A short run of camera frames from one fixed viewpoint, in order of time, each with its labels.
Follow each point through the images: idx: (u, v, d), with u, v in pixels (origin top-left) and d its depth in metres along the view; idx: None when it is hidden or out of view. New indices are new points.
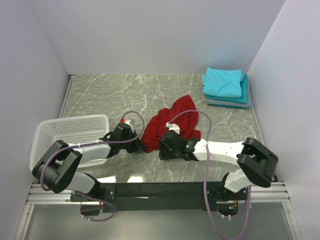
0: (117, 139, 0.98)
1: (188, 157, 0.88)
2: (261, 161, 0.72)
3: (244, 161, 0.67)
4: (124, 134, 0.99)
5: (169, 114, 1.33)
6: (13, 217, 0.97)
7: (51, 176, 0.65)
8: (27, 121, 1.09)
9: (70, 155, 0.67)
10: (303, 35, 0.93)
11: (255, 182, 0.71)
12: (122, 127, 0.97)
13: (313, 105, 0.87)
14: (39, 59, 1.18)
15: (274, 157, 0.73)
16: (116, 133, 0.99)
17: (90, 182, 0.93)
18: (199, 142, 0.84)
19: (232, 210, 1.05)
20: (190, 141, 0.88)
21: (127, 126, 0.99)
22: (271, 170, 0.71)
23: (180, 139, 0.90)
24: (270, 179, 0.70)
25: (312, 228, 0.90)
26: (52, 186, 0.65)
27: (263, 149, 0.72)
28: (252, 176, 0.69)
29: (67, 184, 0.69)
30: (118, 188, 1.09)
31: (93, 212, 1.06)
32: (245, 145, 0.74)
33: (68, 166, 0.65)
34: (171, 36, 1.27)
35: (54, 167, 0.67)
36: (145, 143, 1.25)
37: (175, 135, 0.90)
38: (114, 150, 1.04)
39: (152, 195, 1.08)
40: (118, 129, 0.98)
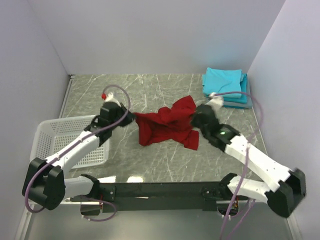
0: (107, 124, 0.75)
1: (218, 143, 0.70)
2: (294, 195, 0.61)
3: (284, 194, 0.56)
4: (113, 114, 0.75)
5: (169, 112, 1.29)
6: (13, 217, 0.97)
7: (39, 195, 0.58)
8: (27, 121, 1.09)
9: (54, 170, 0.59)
10: (304, 35, 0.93)
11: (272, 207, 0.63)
12: (107, 108, 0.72)
13: (314, 105, 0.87)
14: (39, 59, 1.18)
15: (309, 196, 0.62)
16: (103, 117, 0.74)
17: (89, 185, 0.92)
18: (239, 137, 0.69)
19: (232, 210, 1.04)
20: (229, 130, 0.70)
21: (113, 105, 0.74)
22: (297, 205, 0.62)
23: (215, 120, 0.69)
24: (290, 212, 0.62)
25: (312, 228, 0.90)
26: (44, 204, 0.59)
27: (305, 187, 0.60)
28: (275, 203, 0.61)
29: (59, 196, 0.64)
30: (118, 188, 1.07)
31: (93, 212, 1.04)
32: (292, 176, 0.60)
33: (51, 185, 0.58)
34: (171, 36, 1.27)
35: (42, 184, 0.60)
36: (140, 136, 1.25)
37: (213, 113, 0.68)
38: (105, 135, 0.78)
39: (152, 195, 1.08)
40: (104, 111, 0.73)
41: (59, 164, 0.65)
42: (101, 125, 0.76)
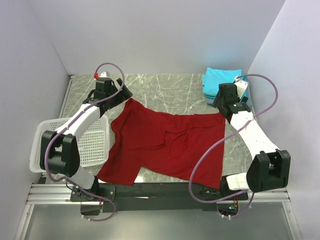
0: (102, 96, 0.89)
1: (227, 113, 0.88)
2: (271, 176, 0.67)
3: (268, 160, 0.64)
4: (108, 87, 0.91)
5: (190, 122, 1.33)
6: (13, 217, 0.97)
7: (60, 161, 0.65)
8: (27, 121, 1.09)
9: (65, 140, 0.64)
10: (303, 36, 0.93)
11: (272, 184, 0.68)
12: (103, 81, 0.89)
13: (312, 107, 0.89)
14: (38, 59, 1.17)
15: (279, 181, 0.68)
16: (98, 90, 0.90)
17: (87, 179, 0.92)
18: (248, 113, 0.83)
19: (232, 210, 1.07)
20: (240, 103, 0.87)
21: (107, 79, 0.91)
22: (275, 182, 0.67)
23: (232, 95, 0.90)
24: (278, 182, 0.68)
25: (311, 227, 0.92)
26: (65, 172, 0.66)
27: (284, 170, 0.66)
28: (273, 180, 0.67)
29: (75, 165, 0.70)
30: (118, 188, 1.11)
31: (93, 212, 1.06)
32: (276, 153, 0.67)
33: (69, 150, 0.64)
34: (172, 36, 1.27)
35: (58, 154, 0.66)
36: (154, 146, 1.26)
37: (233, 89, 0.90)
38: (104, 106, 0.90)
39: (151, 195, 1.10)
40: (99, 83, 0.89)
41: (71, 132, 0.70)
42: (97, 98, 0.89)
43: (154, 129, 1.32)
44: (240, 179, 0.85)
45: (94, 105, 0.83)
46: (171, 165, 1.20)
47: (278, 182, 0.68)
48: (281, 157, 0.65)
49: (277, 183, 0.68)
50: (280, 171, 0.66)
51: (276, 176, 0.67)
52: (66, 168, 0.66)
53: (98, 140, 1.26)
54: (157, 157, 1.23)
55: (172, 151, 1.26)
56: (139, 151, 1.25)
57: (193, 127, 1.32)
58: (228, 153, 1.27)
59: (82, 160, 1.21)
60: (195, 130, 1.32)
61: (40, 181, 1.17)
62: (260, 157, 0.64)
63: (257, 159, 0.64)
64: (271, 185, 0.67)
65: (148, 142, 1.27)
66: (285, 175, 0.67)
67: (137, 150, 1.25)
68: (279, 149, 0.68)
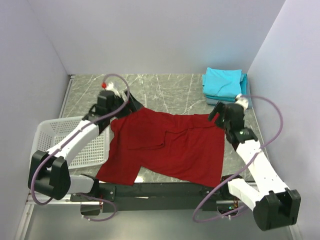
0: (103, 112, 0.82)
1: (233, 140, 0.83)
2: (280, 214, 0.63)
3: (278, 201, 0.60)
4: (110, 103, 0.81)
5: (191, 122, 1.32)
6: (13, 217, 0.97)
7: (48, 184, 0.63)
8: (27, 121, 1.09)
9: (55, 164, 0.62)
10: (303, 36, 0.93)
11: (279, 223, 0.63)
12: (105, 96, 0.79)
13: (312, 107, 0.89)
14: (38, 59, 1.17)
15: (287, 221, 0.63)
16: (100, 105, 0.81)
17: (87, 180, 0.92)
18: (255, 143, 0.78)
19: (232, 210, 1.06)
20: (247, 132, 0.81)
21: (110, 93, 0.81)
22: (281, 222, 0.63)
23: (240, 121, 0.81)
24: (285, 221, 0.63)
25: (311, 227, 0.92)
26: (51, 195, 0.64)
27: (294, 210, 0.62)
28: (280, 220, 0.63)
29: (65, 188, 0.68)
30: (118, 188, 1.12)
31: (93, 212, 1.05)
32: (286, 193, 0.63)
33: (57, 175, 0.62)
34: (172, 36, 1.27)
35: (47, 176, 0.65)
36: (154, 146, 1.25)
37: (240, 115, 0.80)
38: (105, 122, 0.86)
39: (151, 195, 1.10)
40: (101, 99, 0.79)
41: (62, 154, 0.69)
42: (99, 114, 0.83)
43: (155, 129, 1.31)
44: (243, 195, 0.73)
45: (93, 123, 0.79)
46: (171, 165, 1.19)
47: (287, 221, 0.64)
48: (291, 198, 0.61)
49: (286, 223, 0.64)
50: (289, 210, 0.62)
51: (285, 215, 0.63)
52: (53, 191, 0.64)
53: (98, 140, 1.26)
54: (157, 158, 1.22)
55: (172, 151, 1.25)
56: (138, 151, 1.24)
57: (193, 127, 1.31)
58: (228, 153, 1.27)
59: (82, 160, 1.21)
60: (195, 130, 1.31)
61: None
62: (267, 198, 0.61)
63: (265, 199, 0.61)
64: (279, 224, 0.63)
65: (147, 142, 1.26)
66: (294, 215, 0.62)
67: (137, 150, 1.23)
68: (289, 189, 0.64)
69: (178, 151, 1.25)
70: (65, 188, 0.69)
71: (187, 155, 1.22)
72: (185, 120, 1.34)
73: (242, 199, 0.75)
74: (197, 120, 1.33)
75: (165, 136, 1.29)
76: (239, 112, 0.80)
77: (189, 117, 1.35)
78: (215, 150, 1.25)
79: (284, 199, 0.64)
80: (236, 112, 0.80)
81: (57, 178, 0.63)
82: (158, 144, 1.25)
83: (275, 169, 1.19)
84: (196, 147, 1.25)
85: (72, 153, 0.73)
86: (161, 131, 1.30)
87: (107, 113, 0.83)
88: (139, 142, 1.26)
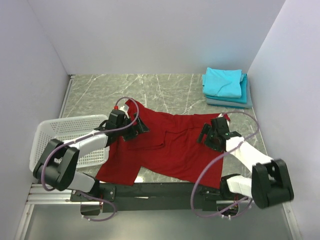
0: (113, 127, 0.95)
1: (222, 143, 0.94)
2: (275, 188, 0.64)
3: (266, 169, 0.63)
4: (119, 120, 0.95)
5: (191, 122, 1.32)
6: (13, 217, 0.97)
7: (54, 172, 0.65)
8: (27, 121, 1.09)
9: (67, 152, 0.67)
10: (303, 36, 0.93)
11: (277, 197, 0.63)
12: (117, 113, 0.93)
13: (312, 108, 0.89)
14: (38, 59, 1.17)
15: (283, 193, 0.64)
16: (111, 121, 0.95)
17: (87, 180, 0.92)
18: (239, 138, 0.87)
19: (232, 210, 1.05)
20: (231, 132, 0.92)
21: (121, 112, 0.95)
22: (279, 196, 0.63)
23: (224, 127, 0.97)
24: (281, 193, 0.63)
25: (311, 227, 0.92)
26: (55, 185, 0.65)
27: (285, 178, 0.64)
28: (276, 192, 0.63)
29: (69, 181, 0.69)
30: (118, 188, 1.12)
31: (93, 212, 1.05)
32: (273, 164, 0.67)
33: (67, 162, 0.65)
34: (172, 36, 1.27)
35: (53, 166, 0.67)
36: (155, 146, 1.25)
37: (223, 122, 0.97)
38: (112, 137, 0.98)
39: (151, 195, 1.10)
40: (113, 116, 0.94)
41: (75, 146, 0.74)
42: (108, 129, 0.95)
43: (155, 129, 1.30)
44: (241, 185, 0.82)
45: (103, 133, 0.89)
46: (172, 164, 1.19)
47: (284, 195, 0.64)
48: (277, 165, 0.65)
49: (285, 197, 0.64)
50: (281, 181, 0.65)
51: (280, 187, 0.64)
52: (58, 181, 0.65)
53: None
54: (158, 157, 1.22)
55: (172, 151, 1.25)
56: (138, 151, 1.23)
57: (193, 127, 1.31)
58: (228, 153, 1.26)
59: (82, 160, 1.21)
60: (195, 130, 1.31)
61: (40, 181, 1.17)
62: (257, 167, 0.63)
63: (254, 169, 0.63)
64: (278, 199, 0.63)
65: (147, 142, 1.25)
66: (287, 184, 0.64)
67: (137, 150, 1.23)
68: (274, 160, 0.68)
69: (178, 151, 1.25)
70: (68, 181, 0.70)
71: (187, 155, 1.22)
72: (185, 120, 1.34)
73: (241, 192, 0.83)
74: (197, 120, 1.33)
75: (165, 136, 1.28)
76: (221, 119, 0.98)
77: (190, 117, 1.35)
78: (215, 150, 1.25)
79: (273, 173, 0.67)
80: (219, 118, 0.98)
81: (66, 166, 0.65)
82: (157, 144, 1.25)
83: None
84: (196, 146, 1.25)
85: (82, 149, 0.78)
86: (161, 131, 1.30)
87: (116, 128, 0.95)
88: (139, 142, 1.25)
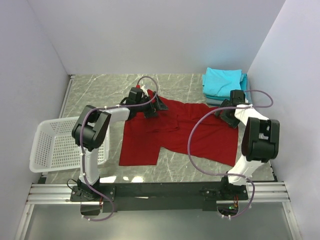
0: (133, 103, 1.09)
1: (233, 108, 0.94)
2: (263, 141, 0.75)
3: (258, 120, 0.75)
4: (138, 97, 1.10)
5: (200, 109, 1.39)
6: (13, 217, 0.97)
7: (93, 131, 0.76)
8: (27, 121, 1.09)
9: (102, 116, 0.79)
10: (304, 35, 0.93)
11: (263, 149, 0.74)
12: (135, 92, 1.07)
13: (312, 107, 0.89)
14: (38, 59, 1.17)
15: (270, 147, 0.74)
16: (130, 98, 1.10)
17: (94, 171, 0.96)
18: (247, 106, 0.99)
19: (232, 210, 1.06)
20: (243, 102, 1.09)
21: (139, 90, 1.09)
22: (265, 148, 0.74)
23: (240, 98, 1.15)
24: (268, 147, 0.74)
25: (312, 227, 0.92)
26: (91, 143, 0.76)
27: (274, 135, 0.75)
28: (263, 144, 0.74)
29: (101, 141, 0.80)
30: (118, 188, 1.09)
31: (93, 212, 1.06)
32: (267, 123, 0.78)
33: (102, 124, 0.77)
34: (172, 36, 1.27)
35: (89, 127, 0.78)
36: (169, 130, 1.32)
37: (241, 93, 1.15)
38: (132, 112, 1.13)
39: (151, 195, 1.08)
40: (132, 93, 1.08)
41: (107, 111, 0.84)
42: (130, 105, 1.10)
43: (169, 113, 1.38)
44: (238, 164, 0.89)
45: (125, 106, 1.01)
46: (184, 148, 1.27)
47: (270, 149, 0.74)
48: (270, 122, 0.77)
49: (269, 151, 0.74)
50: (270, 137, 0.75)
51: (267, 142, 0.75)
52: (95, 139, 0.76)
53: None
54: (173, 141, 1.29)
55: (186, 135, 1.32)
56: (153, 135, 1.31)
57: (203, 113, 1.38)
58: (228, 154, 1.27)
59: None
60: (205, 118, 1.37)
61: (40, 181, 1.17)
62: (252, 118, 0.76)
63: (249, 120, 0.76)
64: (263, 149, 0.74)
65: (163, 127, 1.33)
66: (275, 141, 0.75)
67: (152, 135, 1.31)
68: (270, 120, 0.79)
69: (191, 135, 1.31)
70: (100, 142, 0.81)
71: (201, 138, 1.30)
72: (194, 106, 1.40)
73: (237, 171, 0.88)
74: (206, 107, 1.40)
75: (177, 122, 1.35)
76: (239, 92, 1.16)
77: (198, 104, 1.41)
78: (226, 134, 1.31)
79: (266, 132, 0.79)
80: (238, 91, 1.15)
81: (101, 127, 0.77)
82: (170, 130, 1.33)
83: (275, 169, 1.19)
84: (208, 131, 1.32)
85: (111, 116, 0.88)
86: (173, 117, 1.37)
87: (135, 103, 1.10)
88: (153, 127, 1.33)
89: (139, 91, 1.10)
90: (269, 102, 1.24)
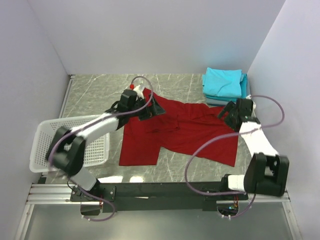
0: (124, 109, 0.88)
1: (238, 124, 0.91)
2: (268, 180, 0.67)
3: (264, 159, 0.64)
4: (131, 101, 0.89)
5: (200, 109, 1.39)
6: (12, 217, 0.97)
7: (62, 158, 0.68)
8: (27, 121, 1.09)
9: (75, 142, 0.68)
10: (304, 35, 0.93)
11: (265, 189, 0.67)
12: (128, 95, 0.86)
13: (312, 107, 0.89)
14: (37, 59, 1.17)
15: (274, 187, 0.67)
16: (122, 102, 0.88)
17: (88, 177, 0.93)
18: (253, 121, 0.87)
19: (232, 210, 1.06)
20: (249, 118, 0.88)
21: (133, 93, 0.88)
22: (268, 188, 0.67)
23: (246, 109, 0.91)
24: (272, 186, 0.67)
25: (312, 227, 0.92)
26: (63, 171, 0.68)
27: (282, 175, 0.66)
28: (266, 184, 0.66)
29: (77, 168, 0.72)
30: (118, 188, 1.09)
31: (93, 212, 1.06)
32: (275, 158, 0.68)
33: (74, 151, 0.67)
34: (172, 35, 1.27)
35: (63, 153, 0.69)
36: (169, 130, 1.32)
37: (247, 103, 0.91)
38: (123, 120, 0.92)
39: (151, 195, 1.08)
40: (124, 97, 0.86)
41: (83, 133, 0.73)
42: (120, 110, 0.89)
43: (169, 113, 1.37)
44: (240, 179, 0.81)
45: (114, 116, 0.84)
46: (184, 147, 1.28)
47: (275, 188, 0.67)
48: (279, 160, 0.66)
49: (273, 190, 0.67)
50: (277, 176, 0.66)
51: (273, 181, 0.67)
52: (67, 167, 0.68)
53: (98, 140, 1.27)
54: (173, 141, 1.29)
55: (186, 134, 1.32)
56: (153, 135, 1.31)
57: (203, 113, 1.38)
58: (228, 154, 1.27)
59: None
60: (206, 118, 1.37)
61: (40, 181, 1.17)
62: (258, 155, 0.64)
63: (255, 157, 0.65)
64: (266, 189, 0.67)
65: (163, 127, 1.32)
66: (282, 181, 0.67)
67: (153, 135, 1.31)
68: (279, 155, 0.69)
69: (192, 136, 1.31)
70: (77, 168, 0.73)
71: (201, 138, 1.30)
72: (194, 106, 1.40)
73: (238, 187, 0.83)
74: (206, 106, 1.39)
75: (177, 122, 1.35)
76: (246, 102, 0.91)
77: (198, 104, 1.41)
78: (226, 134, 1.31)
79: (274, 167, 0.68)
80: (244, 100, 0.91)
81: (73, 154, 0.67)
82: (170, 130, 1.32)
83: None
84: (209, 131, 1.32)
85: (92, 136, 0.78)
86: (173, 117, 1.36)
87: (127, 109, 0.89)
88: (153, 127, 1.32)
89: (132, 94, 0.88)
90: (279, 114, 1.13)
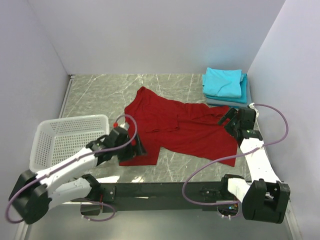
0: (110, 145, 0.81)
1: (239, 137, 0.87)
2: (266, 206, 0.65)
3: (265, 188, 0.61)
4: (119, 139, 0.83)
5: (200, 109, 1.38)
6: (13, 217, 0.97)
7: (21, 206, 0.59)
8: (27, 121, 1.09)
9: (35, 192, 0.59)
10: (304, 35, 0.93)
11: (262, 216, 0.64)
12: (118, 132, 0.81)
13: (312, 107, 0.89)
14: (38, 59, 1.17)
15: (271, 214, 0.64)
16: (109, 138, 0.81)
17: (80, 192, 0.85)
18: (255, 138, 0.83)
19: (232, 210, 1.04)
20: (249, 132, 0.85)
21: (124, 131, 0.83)
22: (265, 215, 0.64)
23: (248, 121, 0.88)
24: (269, 214, 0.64)
25: (312, 227, 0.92)
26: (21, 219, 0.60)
27: (282, 205, 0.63)
28: (263, 212, 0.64)
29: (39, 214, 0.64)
30: (118, 188, 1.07)
31: (93, 212, 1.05)
32: (275, 185, 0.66)
33: (33, 203, 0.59)
34: (172, 36, 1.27)
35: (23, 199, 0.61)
36: (169, 130, 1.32)
37: (249, 115, 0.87)
38: (105, 155, 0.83)
39: (152, 195, 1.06)
40: (114, 132, 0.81)
41: (48, 181, 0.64)
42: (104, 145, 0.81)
43: (168, 113, 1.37)
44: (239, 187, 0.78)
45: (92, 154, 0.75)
46: (184, 147, 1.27)
47: (272, 215, 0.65)
48: (280, 188, 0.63)
49: (270, 217, 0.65)
50: (277, 204, 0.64)
51: (271, 209, 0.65)
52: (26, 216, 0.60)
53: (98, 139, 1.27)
54: (173, 141, 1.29)
55: (186, 134, 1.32)
56: (153, 135, 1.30)
57: (203, 113, 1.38)
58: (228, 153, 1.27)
59: None
60: (205, 118, 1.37)
61: None
62: (257, 183, 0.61)
63: (254, 184, 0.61)
64: (262, 217, 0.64)
65: (163, 127, 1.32)
66: (281, 210, 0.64)
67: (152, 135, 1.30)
68: (280, 182, 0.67)
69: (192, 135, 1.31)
70: (40, 213, 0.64)
71: (201, 138, 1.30)
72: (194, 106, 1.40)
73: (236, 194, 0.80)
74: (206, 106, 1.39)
75: (177, 122, 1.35)
76: (248, 114, 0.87)
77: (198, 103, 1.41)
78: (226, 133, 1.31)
79: (274, 193, 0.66)
80: (247, 112, 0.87)
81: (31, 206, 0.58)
82: (170, 130, 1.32)
83: (275, 169, 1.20)
84: (209, 130, 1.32)
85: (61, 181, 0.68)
86: (173, 117, 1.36)
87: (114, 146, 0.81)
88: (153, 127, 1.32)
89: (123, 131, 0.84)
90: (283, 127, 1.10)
